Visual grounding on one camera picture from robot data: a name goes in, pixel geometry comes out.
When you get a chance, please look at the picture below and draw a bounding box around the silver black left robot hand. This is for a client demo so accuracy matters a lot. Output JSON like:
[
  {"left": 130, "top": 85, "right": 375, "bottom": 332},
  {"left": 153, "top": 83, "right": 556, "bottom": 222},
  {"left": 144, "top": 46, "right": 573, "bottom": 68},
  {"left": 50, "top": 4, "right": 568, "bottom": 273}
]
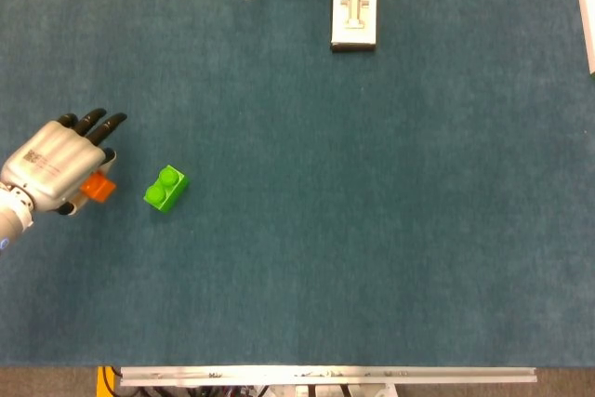
[{"left": 0, "top": 108, "right": 128, "bottom": 217}]

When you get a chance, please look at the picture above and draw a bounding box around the orange toy brick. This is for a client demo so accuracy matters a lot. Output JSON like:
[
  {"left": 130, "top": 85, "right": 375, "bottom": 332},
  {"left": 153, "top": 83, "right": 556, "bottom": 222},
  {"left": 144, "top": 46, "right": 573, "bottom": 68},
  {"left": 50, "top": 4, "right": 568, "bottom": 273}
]
[{"left": 79, "top": 171, "right": 117, "bottom": 204}]

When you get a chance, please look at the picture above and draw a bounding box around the green toy brick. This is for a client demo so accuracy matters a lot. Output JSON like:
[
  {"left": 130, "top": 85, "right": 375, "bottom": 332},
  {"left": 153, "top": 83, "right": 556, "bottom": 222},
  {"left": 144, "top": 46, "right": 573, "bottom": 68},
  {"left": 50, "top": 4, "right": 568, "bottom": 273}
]
[{"left": 142, "top": 164, "right": 190, "bottom": 216}]

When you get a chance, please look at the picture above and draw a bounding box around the blue felt table cloth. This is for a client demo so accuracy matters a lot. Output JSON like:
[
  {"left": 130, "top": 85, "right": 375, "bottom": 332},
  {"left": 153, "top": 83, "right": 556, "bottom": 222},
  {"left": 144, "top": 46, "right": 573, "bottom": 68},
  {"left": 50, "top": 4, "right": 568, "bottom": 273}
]
[{"left": 0, "top": 0, "right": 595, "bottom": 368}]

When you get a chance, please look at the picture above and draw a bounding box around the white box black base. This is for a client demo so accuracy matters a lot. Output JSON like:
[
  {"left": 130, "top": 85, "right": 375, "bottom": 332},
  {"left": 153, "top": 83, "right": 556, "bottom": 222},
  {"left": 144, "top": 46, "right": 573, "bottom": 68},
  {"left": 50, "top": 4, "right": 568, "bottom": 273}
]
[{"left": 330, "top": 0, "right": 378, "bottom": 54}]

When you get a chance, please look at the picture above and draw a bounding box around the flat white green box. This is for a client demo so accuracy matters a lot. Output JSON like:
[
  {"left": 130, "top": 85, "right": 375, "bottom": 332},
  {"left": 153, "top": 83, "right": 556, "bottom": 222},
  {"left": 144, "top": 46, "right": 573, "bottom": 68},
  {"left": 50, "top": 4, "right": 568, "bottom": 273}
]
[{"left": 572, "top": 0, "right": 595, "bottom": 76}]

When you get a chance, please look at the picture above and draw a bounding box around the yellow frame piece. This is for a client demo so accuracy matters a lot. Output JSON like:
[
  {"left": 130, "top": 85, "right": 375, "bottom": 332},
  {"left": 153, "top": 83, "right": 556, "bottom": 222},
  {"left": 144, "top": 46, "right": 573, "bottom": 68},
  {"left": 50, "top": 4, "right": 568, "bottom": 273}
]
[{"left": 96, "top": 365, "right": 123, "bottom": 397}]

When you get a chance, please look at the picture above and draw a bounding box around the aluminium rail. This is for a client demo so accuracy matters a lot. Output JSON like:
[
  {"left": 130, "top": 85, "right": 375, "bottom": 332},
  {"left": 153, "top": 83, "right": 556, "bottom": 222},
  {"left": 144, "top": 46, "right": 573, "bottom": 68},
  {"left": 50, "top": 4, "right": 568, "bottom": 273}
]
[{"left": 119, "top": 365, "right": 538, "bottom": 388}]

